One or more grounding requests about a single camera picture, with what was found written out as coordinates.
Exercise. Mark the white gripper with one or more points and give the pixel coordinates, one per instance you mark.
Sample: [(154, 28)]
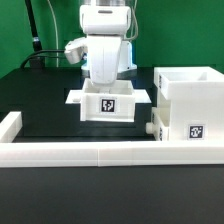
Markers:
[(103, 58)]

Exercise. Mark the white drawer tray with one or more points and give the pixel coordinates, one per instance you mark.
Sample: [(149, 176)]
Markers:
[(108, 104), (159, 124)]

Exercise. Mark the white drawer cabinet box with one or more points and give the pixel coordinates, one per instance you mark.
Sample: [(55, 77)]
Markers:
[(194, 97)]

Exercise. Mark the white front drawer tray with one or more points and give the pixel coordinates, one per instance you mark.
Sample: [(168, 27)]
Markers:
[(159, 124)]

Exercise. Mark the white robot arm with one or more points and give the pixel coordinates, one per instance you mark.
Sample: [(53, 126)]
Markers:
[(106, 19)]

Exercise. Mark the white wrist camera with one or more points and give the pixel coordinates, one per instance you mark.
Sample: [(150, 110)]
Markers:
[(75, 50)]

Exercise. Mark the white u-shaped boundary frame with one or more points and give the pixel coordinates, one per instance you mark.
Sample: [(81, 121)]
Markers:
[(99, 154)]

